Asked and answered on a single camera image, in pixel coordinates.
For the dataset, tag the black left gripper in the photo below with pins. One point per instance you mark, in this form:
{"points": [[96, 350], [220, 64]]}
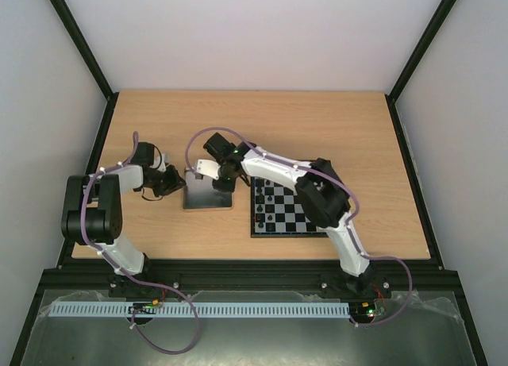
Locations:
{"points": [[175, 182]]}

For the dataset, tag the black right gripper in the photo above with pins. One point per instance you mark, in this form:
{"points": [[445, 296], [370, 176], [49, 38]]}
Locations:
{"points": [[223, 183]]}

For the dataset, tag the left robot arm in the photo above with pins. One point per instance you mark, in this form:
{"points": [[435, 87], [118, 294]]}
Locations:
{"points": [[92, 210]]}

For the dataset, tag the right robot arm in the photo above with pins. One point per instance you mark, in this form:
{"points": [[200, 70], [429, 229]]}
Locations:
{"points": [[320, 192]]}

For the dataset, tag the metal tray wooden rim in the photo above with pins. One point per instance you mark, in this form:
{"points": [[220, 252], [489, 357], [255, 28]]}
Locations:
{"points": [[199, 194]]}

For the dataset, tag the black white chessboard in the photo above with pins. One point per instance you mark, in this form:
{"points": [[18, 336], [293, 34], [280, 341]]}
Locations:
{"points": [[288, 217]]}

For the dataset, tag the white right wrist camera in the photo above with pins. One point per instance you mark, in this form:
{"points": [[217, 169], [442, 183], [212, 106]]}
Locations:
{"points": [[208, 168]]}

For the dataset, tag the white slotted cable duct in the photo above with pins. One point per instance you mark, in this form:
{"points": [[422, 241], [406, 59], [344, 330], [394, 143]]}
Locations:
{"points": [[201, 309]]}

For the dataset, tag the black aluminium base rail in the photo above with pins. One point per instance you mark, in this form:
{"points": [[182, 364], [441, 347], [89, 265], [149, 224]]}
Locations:
{"points": [[321, 277]]}

